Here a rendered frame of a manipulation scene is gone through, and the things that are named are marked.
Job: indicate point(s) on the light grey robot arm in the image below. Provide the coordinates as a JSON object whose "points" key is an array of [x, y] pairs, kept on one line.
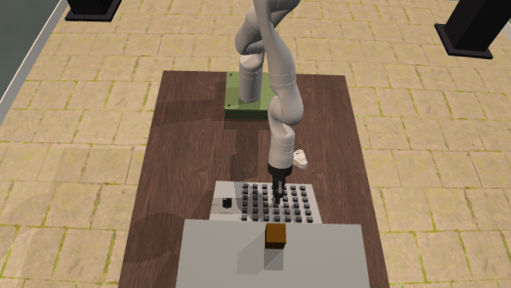
{"points": [[256, 36]]}

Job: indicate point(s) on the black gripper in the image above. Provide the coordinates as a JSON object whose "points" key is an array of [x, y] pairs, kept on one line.
{"points": [[279, 181]]}

